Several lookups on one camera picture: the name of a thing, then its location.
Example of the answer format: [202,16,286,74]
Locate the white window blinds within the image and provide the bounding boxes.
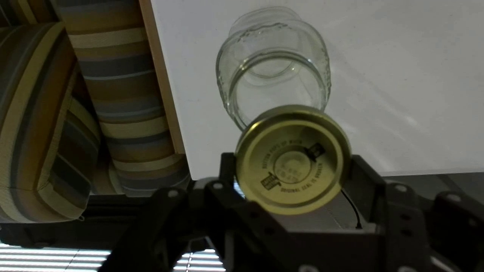
[0,240,229,272]

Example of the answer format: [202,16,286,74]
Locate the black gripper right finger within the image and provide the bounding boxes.
[344,152,484,272]

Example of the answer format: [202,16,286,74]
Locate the gold metal jar lid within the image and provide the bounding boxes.
[235,104,353,217]

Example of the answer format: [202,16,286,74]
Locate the white plastic board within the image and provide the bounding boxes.
[150,0,484,181]

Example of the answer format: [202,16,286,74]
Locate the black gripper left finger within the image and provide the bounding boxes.
[99,152,267,272]

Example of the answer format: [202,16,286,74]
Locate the striped sofa cushion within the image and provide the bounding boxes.
[0,21,103,223]

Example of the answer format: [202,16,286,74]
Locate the clear glass jar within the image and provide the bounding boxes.
[215,4,333,133]

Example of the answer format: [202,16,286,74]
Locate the striped fabric sofa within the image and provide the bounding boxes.
[0,0,194,198]

